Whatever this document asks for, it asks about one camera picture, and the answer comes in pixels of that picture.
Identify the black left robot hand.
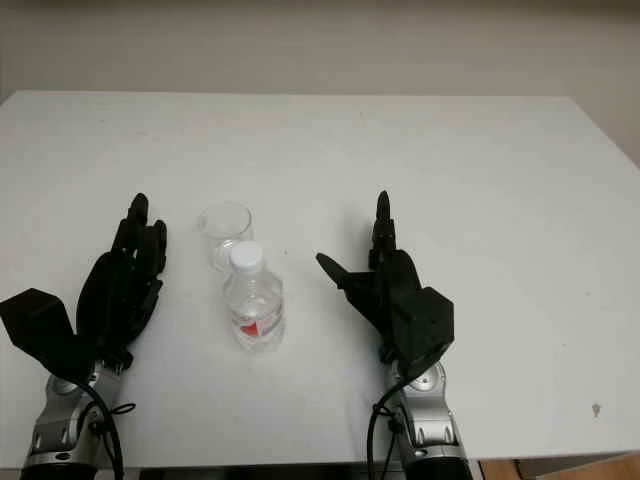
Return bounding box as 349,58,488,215
75,192,169,373

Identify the clear plastic cup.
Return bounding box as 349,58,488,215
196,200,254,274

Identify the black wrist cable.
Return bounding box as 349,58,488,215
74,382,137,480
366,362,417,480

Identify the clear plastic water bottle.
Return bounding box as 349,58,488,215
222,241,287,356

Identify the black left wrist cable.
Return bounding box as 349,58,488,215
74,382,137,480

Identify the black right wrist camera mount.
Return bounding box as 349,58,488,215
394,286,457,382

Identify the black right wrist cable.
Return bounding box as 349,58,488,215
366,362,417,480

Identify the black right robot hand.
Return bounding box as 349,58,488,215
315,189,426,365

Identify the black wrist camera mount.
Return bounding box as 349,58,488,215
0,287,97,387
394,286,457,382

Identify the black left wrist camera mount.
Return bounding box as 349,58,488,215
0,287,97,387

